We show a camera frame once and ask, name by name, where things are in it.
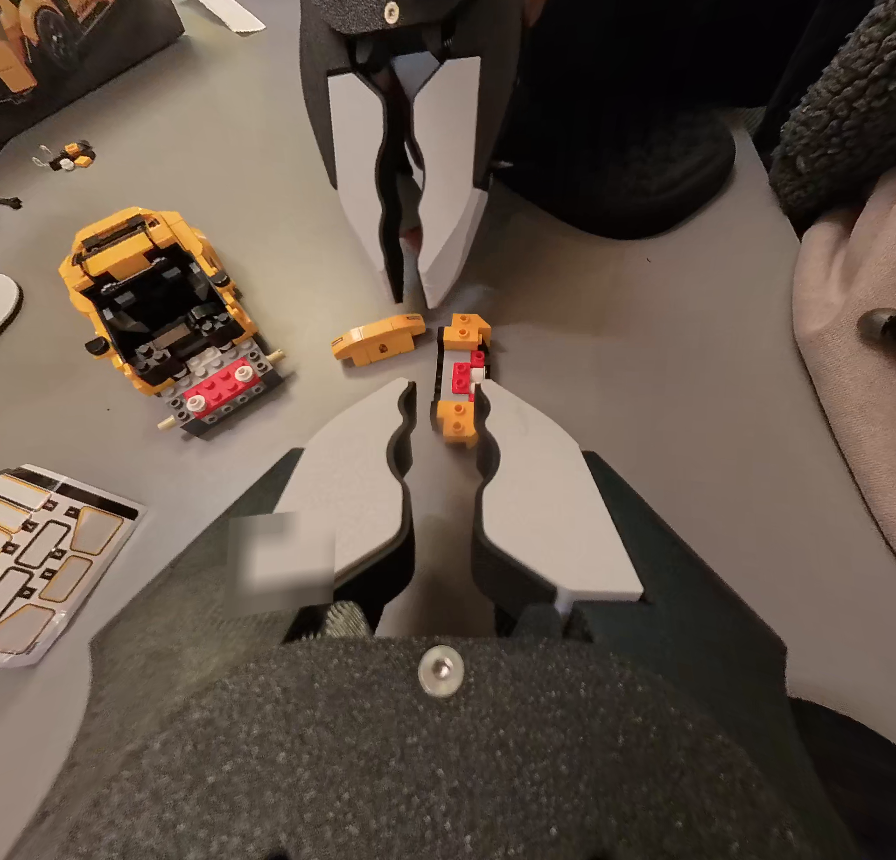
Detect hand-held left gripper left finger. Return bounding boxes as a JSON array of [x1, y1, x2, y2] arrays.
[[272, 377, 417, 588]]

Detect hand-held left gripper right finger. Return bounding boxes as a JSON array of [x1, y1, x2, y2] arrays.
[[472, 380, 645, 605]]

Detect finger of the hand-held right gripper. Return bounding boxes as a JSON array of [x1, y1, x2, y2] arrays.
[[409, 54, 491, 311], [326, 68, 407, 306]]

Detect black red yellow lego assembly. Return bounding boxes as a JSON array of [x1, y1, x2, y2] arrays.
[[430, 313, 493, 450]]

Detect orange curved lego piece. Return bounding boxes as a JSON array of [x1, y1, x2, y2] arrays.
[[331, 312, 427, 367]]

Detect yellow lego car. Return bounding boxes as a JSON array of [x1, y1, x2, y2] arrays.
[[57, 207, 288, 441]]

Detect small loose lego pieces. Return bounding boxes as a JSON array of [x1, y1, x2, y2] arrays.
[[31, 139, 98, 174]]

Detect lego sticker sheet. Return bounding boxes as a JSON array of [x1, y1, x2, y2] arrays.
[[0, 463, 147, 668]]

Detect lego set box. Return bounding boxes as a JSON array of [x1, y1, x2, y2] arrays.
[[0, 0, 186, 147]]

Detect white paper sheet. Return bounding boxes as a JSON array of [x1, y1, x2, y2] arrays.
[[164, 0, 267, 35]]

